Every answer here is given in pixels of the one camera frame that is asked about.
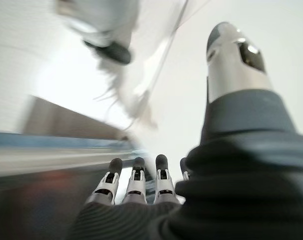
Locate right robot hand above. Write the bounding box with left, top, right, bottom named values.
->
left=68, top=21, right=303, bottom=240

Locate dishwasher door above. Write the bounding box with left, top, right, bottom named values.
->
left=0, top=96, right=152, bottom=240

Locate blurred white robot body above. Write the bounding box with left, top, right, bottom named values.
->
left=53, top=0, right=140, bottom=48

